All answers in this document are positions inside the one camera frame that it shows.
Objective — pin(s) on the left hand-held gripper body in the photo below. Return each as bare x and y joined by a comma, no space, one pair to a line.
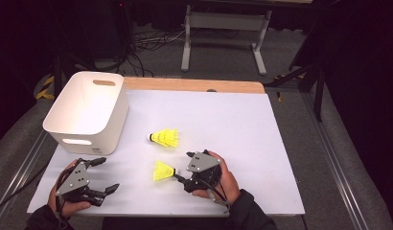
74,180

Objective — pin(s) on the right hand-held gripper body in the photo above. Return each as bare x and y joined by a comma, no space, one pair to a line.
202,163

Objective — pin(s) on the white plastic bin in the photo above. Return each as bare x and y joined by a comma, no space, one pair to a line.
86,108

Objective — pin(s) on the person's left hand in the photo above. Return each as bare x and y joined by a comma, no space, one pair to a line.
68,207

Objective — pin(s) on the person's right hand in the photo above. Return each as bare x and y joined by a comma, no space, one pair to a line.
229,185

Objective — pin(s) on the white table mat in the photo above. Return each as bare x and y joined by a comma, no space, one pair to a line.
236,121

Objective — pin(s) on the wooden table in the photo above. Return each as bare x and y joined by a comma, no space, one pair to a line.
185,84

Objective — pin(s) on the black yellow hazard tape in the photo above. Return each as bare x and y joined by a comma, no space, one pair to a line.
44,91

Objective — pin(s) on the black tripod stand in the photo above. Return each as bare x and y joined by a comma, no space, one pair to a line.
58,75

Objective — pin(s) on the dark curtain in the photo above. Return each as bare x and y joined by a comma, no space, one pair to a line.
15,57
367,80

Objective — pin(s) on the black metal stand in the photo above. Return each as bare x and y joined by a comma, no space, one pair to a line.
318,92

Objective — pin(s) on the grey metal floor rail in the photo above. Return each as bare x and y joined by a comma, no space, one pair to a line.
332,163
18,179

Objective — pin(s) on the grey metal table frame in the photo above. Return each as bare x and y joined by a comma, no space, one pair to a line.
223,20

